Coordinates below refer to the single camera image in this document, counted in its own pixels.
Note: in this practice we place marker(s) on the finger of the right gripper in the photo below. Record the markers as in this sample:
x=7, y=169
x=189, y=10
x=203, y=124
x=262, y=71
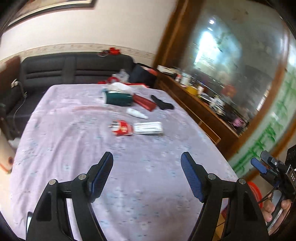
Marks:
x=258, y=166

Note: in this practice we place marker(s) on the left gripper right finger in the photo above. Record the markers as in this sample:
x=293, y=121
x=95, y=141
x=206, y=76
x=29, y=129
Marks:
x=196, y=176

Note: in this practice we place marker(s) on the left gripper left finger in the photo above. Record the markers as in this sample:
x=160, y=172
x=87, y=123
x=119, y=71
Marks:
x=97, y=176

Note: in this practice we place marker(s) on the person's right hand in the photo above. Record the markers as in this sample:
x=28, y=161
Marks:
x=269, y=208

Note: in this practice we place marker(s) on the red white snack wrapper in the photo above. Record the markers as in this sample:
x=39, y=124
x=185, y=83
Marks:
x=121, y=128

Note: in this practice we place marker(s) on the long white medicine box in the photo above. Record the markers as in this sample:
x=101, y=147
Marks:
x=149, y=128

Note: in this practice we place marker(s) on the white spray bottle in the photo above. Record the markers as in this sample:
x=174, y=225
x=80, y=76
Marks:
x=136, y=114

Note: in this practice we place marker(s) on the black sock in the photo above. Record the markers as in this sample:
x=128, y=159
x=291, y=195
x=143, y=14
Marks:
x=161, y=104

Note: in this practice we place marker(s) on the dark green tissue box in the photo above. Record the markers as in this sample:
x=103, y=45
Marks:
x=117, y=98

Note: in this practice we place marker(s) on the red flat pouch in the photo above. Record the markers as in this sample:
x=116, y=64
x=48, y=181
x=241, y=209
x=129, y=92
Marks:
x=144, y=102

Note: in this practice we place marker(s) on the white space heater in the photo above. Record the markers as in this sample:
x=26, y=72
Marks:
x=7, y=154

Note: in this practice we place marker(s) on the white cup on shelf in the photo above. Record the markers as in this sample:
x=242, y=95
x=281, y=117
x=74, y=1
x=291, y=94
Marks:
x=185, y=79

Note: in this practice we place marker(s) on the clear plastic bag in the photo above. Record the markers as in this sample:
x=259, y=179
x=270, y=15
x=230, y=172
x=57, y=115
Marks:
x=122, y=76

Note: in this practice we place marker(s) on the wooden glass partition cabinet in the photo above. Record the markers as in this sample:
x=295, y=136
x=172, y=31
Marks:
x=241, y=57

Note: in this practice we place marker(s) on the dark blue bag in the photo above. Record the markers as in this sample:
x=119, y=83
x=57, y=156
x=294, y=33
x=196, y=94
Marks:
x=143, y=74

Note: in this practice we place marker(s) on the black leather sofa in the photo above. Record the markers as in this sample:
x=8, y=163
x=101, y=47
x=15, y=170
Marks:
x=39, y=73

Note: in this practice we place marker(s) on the red item on sofa back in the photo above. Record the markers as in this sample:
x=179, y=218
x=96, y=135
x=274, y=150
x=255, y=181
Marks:
x=111, y=51

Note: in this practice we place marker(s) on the framed horse painting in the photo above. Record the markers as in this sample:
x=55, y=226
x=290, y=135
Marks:
x=38, y=7

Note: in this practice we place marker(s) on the white charger with cable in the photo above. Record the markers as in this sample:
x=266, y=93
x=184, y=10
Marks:
x=20, y=95

